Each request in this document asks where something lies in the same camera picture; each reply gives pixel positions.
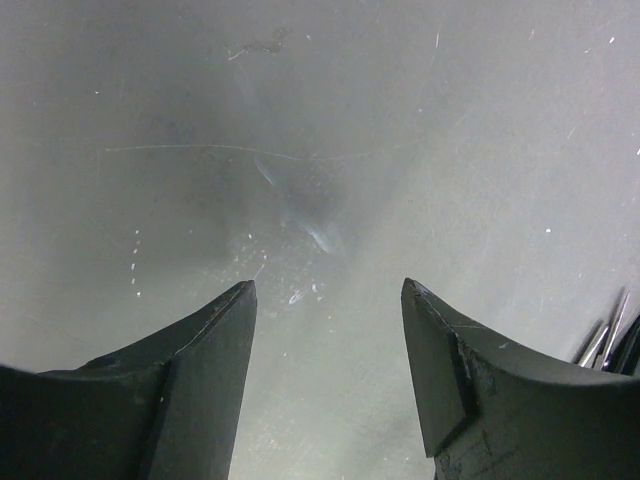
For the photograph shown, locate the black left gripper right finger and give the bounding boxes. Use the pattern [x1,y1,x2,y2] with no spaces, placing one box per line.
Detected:
[401,279,639,479]

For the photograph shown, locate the black zip tool case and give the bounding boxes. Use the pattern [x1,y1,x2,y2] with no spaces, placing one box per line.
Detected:
[615,317,640,376]

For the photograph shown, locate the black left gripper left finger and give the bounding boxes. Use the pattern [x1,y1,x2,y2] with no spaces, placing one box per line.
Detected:
[1,281,257,479]

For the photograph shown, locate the silver thinning scissors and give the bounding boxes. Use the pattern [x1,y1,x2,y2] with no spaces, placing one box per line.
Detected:
[573,320,610,369]

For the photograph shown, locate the silver straight scissors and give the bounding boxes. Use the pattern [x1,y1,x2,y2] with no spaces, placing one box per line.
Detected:
[601,288,630,371]

